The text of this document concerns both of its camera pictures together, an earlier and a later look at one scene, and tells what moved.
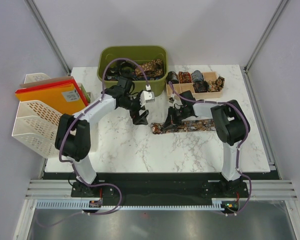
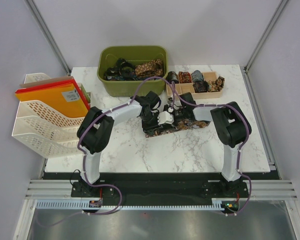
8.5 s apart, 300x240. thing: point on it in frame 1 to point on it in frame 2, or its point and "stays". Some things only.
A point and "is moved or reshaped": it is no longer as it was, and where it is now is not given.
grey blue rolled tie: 197,76 stays
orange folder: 64,98 stays
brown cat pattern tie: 187,126 is moved or reshaped
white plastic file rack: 36,124 stays
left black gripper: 138,119 to 155,127
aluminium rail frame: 259,189 stays
